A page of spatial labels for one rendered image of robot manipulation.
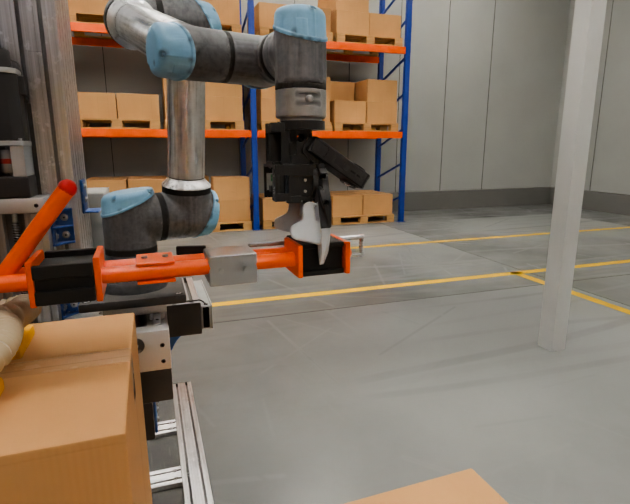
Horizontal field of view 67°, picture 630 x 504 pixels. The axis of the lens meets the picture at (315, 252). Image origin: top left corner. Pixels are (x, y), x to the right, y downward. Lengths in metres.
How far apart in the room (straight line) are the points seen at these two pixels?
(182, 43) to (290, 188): 0.25
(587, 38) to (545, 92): 9.18
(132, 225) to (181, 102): 0.29
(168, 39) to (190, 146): 0.46
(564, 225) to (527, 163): 8.94
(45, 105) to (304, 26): 0.78
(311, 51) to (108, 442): 0.54
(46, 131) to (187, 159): 0.35
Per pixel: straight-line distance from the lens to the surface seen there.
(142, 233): 1.15
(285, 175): 0.70
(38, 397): 0.69
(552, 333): 3.64
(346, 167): 0.73
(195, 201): 1.17
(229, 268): 0.69
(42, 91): 1.34
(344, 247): 0.73
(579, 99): 3.43
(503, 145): 11.87
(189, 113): 1.15
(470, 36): 11.43
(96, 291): 0.68
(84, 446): 0.58
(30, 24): 1.36
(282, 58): 0.72
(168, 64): 0.73
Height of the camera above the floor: 1.37
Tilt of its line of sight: 13 degrees down
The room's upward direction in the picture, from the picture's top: straight up
